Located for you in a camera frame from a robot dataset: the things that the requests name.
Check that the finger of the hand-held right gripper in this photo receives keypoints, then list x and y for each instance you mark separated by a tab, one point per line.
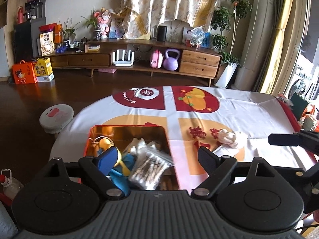
284	139
299	173

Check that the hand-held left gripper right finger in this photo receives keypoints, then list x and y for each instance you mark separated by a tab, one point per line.
209	159

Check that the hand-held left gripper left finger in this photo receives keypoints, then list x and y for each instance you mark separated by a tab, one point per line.
108	158

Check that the white tissue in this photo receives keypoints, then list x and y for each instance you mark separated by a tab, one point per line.
225	137

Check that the white cloth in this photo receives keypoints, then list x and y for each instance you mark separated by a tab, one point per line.
240	138

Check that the cotton swab pack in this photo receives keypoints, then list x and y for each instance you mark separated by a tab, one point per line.
149	166

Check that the yellow blue toy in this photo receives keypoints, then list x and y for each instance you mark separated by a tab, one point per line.
104	143

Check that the red cloth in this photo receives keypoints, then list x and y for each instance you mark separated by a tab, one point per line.
289	112

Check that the dark green chair back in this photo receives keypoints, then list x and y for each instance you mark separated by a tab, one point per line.
299	104

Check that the printed tablecloth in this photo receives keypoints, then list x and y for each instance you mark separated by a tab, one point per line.
249	109

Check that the washing machine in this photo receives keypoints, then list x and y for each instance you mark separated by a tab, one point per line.
299	86

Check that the round white stool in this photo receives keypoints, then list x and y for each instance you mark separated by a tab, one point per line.
56	115

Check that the white plant pot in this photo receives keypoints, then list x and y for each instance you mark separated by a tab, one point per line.
228	74

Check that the pink flat box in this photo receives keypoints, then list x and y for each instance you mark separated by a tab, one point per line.
107	70

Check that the white router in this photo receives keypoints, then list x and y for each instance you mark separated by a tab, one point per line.
123	63

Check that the wooden TV cabinet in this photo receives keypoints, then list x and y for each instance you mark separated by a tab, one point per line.
199	59

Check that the covered standing air conditioner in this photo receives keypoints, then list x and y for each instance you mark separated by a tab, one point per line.
256	42

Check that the plastic bottle with red cap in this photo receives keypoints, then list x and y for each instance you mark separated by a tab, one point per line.
11	189

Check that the purple kettlebell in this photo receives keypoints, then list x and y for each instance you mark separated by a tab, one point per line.
171	62

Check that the yellow cardboard box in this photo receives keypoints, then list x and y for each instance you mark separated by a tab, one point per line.
43	69

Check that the yellow curtain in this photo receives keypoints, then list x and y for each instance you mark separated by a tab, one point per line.
281	29

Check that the small yellow carton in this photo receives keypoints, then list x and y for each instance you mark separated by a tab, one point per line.
92	48

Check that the dark teapot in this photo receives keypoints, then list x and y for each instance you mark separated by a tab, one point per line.
84	45

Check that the orange gift box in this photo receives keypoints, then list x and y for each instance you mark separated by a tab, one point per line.
25	73

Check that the grey cushion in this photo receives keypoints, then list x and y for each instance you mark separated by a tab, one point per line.
6	221

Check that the small potted leafy plant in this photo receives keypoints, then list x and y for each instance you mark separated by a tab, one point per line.
66	42

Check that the potted plant with patterned pot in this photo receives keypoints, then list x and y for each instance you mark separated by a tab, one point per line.
96	34

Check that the clear plastic bag of toys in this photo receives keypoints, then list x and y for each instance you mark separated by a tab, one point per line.
195	36

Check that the printed snack box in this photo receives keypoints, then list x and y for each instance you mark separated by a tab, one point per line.
46	44

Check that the orange gift bag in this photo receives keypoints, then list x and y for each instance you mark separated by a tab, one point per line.
58	33

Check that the black speaker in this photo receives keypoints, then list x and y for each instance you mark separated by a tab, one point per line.
162	33

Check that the tall green tree plant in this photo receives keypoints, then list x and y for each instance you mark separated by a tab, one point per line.
220	20

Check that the pink plush doll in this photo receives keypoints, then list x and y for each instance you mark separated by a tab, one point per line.
104	21

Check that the red gift box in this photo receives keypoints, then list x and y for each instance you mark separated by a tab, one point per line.
47	27

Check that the black cabinet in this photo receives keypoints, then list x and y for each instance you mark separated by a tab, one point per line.
25	39

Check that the white cupboard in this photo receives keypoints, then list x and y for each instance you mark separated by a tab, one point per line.
6	54

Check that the floral cover cloth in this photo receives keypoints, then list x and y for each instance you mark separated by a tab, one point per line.
162	2

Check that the black coffee machine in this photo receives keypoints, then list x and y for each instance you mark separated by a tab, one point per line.
36	8

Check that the red thermos bottle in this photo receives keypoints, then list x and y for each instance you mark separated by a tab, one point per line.
20	16

